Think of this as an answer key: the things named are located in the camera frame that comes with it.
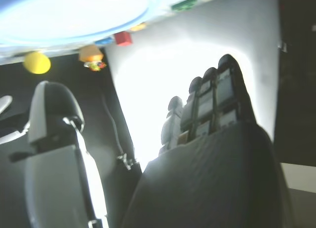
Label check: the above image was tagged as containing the yellow ball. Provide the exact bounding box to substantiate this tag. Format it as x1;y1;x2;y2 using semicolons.
23;51;52;75

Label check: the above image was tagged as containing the blue round plate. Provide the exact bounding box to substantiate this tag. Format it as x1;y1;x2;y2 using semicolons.
0;0;161;53

